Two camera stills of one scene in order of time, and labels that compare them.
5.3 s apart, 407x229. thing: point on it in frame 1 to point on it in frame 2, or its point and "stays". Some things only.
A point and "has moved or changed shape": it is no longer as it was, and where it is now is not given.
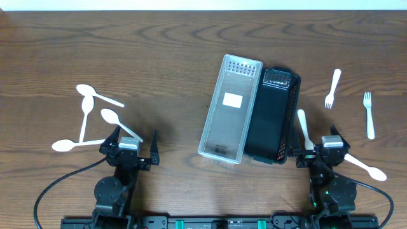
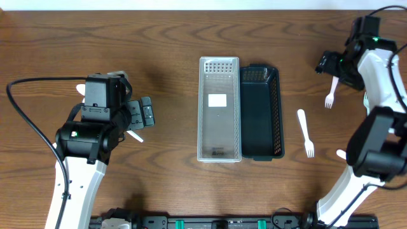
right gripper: [306, 158] to [328, 63]
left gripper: [128, 156] to [136, 114]
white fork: [330, 97] stays
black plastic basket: [271, 121] has moved or changed shape
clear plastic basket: [225, 130] has moved or changed shape
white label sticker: [233, 100] to [217, 100]
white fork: [309, 145] stays
